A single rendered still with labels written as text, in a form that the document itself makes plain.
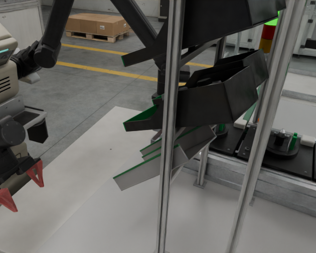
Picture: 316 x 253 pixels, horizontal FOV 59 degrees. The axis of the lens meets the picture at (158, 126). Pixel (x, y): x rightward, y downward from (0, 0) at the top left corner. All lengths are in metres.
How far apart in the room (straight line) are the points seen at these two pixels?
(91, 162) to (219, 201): 0.50
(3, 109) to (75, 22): 5.73
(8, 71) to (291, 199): 1.04
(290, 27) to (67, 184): 0.85
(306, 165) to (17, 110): 1.03
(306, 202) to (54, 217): 0.79
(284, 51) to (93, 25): 6.15
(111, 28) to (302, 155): 5.54
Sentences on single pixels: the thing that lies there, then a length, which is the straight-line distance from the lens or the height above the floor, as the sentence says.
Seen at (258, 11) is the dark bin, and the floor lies 1.48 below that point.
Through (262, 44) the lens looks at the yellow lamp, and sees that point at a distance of 1.17.
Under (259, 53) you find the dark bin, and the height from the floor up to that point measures 1.36.
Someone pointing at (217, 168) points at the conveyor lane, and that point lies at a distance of 1.02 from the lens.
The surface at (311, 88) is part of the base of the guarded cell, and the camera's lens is 2.13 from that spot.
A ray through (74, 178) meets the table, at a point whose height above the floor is 0.86.
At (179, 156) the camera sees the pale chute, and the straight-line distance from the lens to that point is 0.60.
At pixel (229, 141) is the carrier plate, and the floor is 0.97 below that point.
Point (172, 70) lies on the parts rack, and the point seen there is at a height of 1.38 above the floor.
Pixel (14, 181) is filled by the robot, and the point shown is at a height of 0.80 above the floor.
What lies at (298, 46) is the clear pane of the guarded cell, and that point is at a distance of 2.35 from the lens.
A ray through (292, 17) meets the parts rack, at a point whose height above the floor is 1.49.
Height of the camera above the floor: 1.54
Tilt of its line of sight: 30 degrees down
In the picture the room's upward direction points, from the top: 3 degrees clockwise
